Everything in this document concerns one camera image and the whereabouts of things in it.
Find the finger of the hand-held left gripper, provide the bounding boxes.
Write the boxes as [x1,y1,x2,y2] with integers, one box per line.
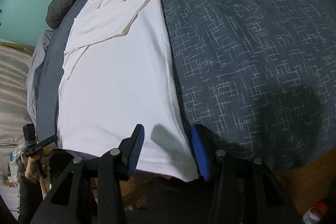
[36,135,58,149]

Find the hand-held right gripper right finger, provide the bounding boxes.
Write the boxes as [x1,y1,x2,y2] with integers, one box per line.
[191,124,302,224]

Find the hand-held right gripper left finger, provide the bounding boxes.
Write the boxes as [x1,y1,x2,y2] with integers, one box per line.
[30,124,145,224]

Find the white long-sleeve shirt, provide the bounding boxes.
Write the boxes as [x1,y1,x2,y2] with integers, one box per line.
[56,0,198,182]

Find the person's left forearm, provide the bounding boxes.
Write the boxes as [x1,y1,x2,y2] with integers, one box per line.
[17,174,46,224]

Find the person's left hand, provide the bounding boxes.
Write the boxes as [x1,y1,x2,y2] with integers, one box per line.
[22,156,42,184]

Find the beige striped curtain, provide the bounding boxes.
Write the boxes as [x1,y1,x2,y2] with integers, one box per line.
[0,44,36,169]

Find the person's black trousers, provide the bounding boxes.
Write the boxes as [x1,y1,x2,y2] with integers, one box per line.
[49,148,218,224]

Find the light grey loose bedsheet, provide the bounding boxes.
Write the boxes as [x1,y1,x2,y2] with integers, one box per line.
[26,30,54,127]

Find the white bottle orange cap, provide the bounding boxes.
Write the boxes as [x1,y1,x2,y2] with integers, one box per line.
[302,200,328,224]

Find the wooden frame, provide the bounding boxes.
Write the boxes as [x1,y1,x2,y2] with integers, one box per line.
[0,41,36,52]

